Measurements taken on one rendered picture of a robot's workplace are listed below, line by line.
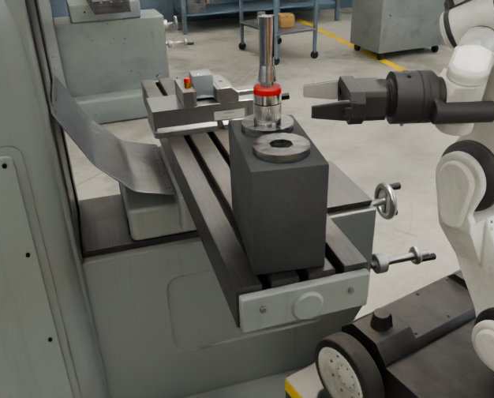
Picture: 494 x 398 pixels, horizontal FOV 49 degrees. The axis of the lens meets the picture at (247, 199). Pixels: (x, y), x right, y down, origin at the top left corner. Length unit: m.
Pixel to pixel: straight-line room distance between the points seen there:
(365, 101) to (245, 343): 0.95
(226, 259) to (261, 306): 0.11
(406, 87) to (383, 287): 1.62
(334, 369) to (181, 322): 0.43
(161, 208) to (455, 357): 0.76
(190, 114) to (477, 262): 0.77
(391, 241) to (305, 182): 1.97
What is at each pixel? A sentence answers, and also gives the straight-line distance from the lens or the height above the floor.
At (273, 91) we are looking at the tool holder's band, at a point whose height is 1.21.
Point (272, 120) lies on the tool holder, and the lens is 0.92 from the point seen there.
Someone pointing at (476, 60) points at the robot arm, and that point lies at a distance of 0.99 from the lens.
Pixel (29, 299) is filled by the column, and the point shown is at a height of 0.70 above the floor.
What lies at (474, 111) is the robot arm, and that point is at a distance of 0.95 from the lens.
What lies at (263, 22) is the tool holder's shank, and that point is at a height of 1.32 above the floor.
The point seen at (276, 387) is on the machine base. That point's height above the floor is 0.20.
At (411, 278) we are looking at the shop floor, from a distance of 2.54.
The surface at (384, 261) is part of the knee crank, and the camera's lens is 1.64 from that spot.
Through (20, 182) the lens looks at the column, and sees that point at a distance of 1.22.
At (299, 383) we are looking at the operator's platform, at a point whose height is 0.40.
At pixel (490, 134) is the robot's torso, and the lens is 1.12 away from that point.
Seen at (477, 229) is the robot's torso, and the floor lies 0.90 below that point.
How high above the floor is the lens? 1.49
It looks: 29 degrees down
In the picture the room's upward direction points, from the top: 2 degrees counter-clockwise
